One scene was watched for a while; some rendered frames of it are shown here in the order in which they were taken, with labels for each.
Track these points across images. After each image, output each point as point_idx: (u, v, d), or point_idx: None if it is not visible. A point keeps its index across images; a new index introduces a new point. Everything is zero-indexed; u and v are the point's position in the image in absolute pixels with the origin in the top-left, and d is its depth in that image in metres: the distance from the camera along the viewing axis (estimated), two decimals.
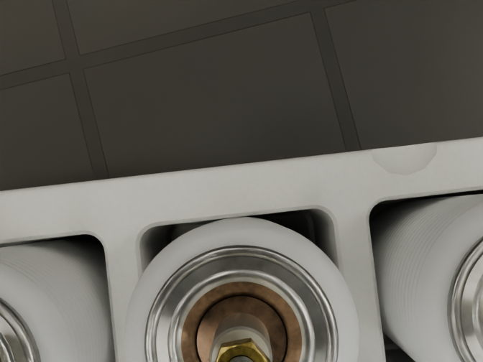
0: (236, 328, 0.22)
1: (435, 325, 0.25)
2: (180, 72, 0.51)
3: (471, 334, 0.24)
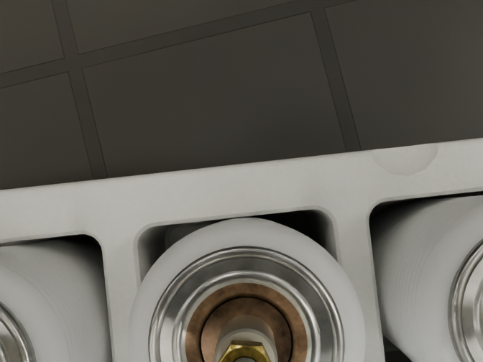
0: None
1: (436, 327, 0.25)
2: (179, 71, 0.50)
3: (472, 337, 0.24)
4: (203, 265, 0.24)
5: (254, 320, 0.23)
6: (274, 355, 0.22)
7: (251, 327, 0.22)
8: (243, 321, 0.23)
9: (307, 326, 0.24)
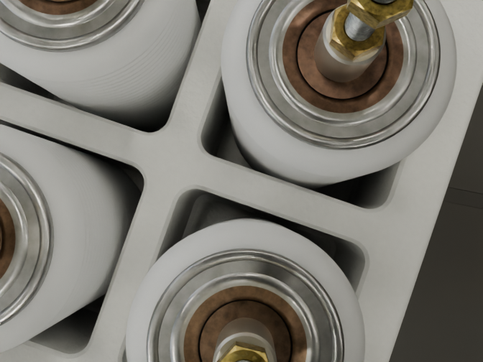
0: None
1: None
2: (466, 303, 0.49)
3: None
4: (175, 289, 0.24)
5: (241, 322, 0.23)
6: (269, 349, 0.21)
7: (238, 330, 0.22)
8: (231, 328, 0.23)
9: (295, 307, 0.24)
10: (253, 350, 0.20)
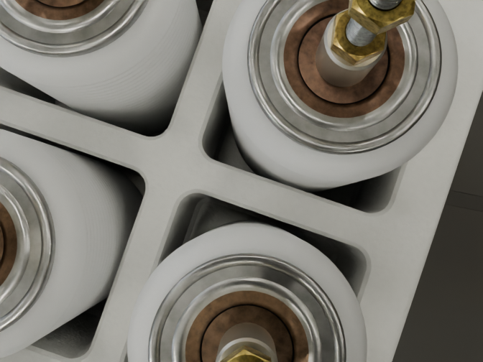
0: None
1: None
2: (467, 307, 0.49)
3: None
4: (320, 301, 0.24)
5: None
6: None
7: None
8: (276, 354, 0.23)
9: None
10: None
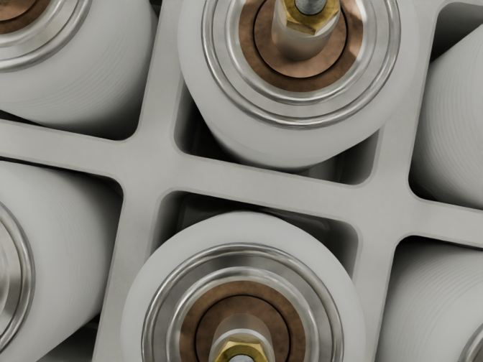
0: None
1: (46, 296, 0.24)
2: None
3: (13, 281, 0.24)
4: (236, 251, 0.23)
5: (261, 326, 0.23)
6: None
7: (261, 332, 0.21)
8: (252, 322, 0.22)
9: (307, 354, 0.23)
10: None
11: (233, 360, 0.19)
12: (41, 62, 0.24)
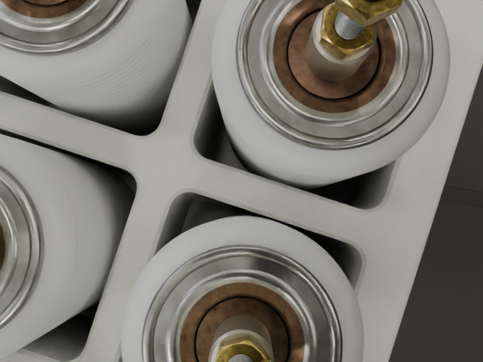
0: None
1: None
2: (466, 302, 0.49)
3: None
4: (149, 337, 0.24)
5: (221, 327, 0.23)
6: (253, 335, 0.21)
7: (218, 337, 0.22)
8: (214, 338, 0.22)
9: (261, 283, 0.24)
10: (261, 353, 0.20)
11: None
12: None
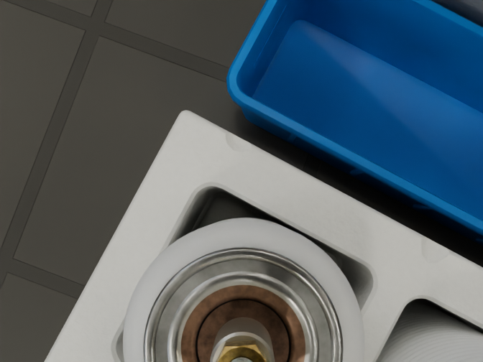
0: None
1: None
2: None
3: None
4: None
5: None
6: None
7: None
8: None
9: None
10: None
11: None
12: None
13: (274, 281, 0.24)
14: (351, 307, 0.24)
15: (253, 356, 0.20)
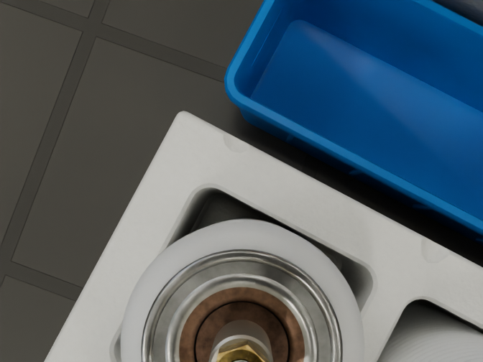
0: None
1: None
2: None
3: None
4: None
5: None
6: None
7: None
8: None
9: None
10: None
11: None
12: None
13: (272, 283, 0.24)
14: (350, 308, 0.24)
15: (228, 359, 0.20)
